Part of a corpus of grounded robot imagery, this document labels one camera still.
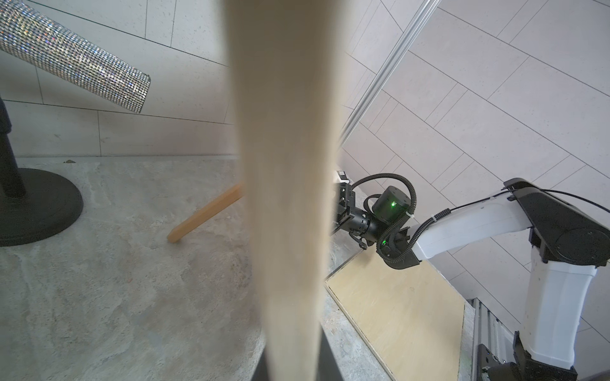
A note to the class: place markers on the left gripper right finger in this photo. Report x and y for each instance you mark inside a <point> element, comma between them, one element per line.
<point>328,369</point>

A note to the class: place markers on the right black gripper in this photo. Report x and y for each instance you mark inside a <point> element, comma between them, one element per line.
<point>362,226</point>

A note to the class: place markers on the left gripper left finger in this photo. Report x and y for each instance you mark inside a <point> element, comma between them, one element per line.
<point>261,371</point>

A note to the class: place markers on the plywood board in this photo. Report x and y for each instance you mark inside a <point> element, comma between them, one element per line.
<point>410,319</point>
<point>285,60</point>

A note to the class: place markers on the wooden easel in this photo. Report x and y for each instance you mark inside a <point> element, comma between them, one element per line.
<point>206,213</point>

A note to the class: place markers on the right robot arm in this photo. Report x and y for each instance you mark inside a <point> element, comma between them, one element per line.
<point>490,290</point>

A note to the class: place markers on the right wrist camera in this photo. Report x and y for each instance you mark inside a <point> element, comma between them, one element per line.
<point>341,177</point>

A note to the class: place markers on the aluminium mounting rail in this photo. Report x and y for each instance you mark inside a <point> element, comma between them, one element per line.
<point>493,354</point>

